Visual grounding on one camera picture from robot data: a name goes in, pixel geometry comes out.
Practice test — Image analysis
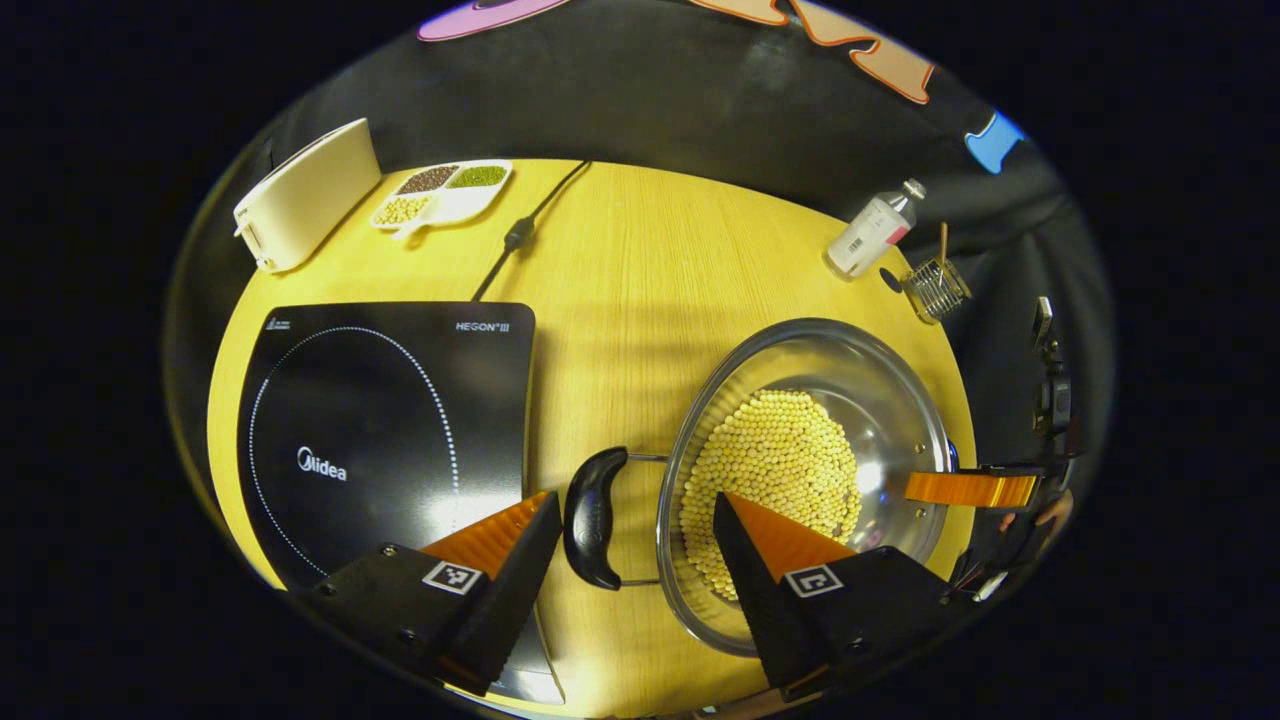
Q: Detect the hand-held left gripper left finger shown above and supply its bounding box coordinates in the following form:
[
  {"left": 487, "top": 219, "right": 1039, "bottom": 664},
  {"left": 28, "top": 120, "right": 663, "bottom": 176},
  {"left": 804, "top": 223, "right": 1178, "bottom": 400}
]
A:
[{"left": 298, "top": 490, "right": 563, "bottom": 698}]

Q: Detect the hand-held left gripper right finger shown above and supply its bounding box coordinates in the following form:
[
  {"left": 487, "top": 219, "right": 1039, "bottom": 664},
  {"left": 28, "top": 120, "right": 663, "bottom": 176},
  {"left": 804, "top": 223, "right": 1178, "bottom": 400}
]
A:
[{"left": 712, "top": 491, "right": 986, "bottom": 701}]

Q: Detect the steel pot with black handle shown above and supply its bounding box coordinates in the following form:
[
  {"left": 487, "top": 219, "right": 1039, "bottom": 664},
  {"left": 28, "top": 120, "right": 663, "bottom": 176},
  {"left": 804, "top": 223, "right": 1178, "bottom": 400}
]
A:
[{"left": 563, "top": 318, "right": 956, "bottom": 658}]

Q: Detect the pile of yellow soybeans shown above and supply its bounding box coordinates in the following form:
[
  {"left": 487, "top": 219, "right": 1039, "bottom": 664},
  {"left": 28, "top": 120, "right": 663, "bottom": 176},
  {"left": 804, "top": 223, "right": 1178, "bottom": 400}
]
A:
[{"left": 680, "top": 389, "right": 863, "bottom": 601}]

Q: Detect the black induction cooktop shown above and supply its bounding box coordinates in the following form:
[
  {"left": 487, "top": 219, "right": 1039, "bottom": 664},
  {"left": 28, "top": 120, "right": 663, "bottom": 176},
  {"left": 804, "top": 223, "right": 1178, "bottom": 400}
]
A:
[{"left": 237, "top": 301, "right": 566, "bottom": 706}]

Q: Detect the glass jar with wooden stick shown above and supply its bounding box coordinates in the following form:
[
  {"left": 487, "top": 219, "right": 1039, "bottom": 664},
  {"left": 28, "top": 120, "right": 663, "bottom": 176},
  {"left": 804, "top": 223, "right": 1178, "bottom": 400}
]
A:
[{"left": 903, "top": 222, "right": 973, "bottom": 325}]

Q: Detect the clear bottle with white label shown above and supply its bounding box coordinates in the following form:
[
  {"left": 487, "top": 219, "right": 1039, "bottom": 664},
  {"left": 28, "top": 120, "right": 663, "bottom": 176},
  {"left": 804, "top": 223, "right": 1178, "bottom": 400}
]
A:
[{"left": 825, "top": 178, "right": 927, "bottom": 279}]

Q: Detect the white divided dish of beans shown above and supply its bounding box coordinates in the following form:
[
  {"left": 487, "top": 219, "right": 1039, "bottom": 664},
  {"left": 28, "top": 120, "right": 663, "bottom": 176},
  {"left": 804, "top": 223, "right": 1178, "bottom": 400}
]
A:
[{"left": 370, "top": 160, "right": 514, "bottom": 241}]

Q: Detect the white toaster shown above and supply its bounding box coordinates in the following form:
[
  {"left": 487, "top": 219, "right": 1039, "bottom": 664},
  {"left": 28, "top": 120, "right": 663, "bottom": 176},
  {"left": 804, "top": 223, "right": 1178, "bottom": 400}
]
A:
[{"left": 233, "top": 118, "right": 383, "bottom": 274}]

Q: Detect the black power cable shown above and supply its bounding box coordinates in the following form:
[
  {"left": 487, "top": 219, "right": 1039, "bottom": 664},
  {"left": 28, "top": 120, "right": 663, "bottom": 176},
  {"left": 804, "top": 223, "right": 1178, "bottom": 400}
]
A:
[{"left": 470, "top": 160, "right": 593, "bottom": 303}]

